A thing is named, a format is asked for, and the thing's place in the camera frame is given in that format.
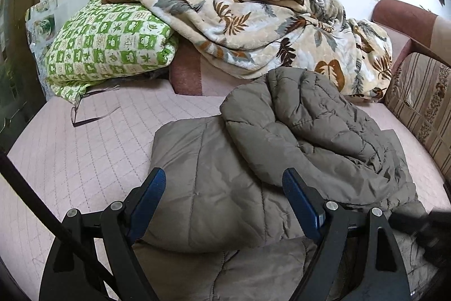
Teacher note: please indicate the dark-framed eyeglasses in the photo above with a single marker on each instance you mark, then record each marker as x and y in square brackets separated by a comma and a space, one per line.
[91, 107]

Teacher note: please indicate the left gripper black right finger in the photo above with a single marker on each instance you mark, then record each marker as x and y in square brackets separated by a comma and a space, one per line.
[356, 251]

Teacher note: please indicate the striped floral sofa cushion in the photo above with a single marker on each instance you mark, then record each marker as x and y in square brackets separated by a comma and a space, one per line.
[419, 96]

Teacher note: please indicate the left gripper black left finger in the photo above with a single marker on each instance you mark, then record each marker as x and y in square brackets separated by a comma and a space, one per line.
[96, 254]

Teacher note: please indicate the dark wooden glass cabinet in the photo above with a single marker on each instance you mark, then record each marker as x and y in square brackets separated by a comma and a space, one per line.
[21, 93]

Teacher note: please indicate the green checkered pillow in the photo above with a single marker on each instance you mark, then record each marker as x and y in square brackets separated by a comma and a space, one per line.
[107, 41]

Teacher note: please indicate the floral patterned plastic sheet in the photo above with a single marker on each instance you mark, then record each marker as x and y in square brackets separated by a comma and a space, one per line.
[40, 25]

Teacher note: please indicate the grey-brown quilted puffer jacket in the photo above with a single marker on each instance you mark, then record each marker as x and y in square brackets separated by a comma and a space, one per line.
[224, 230]

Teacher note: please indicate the beige leaf-print fleece blanket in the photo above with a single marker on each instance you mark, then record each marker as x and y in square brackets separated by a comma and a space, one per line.
[247, 38]

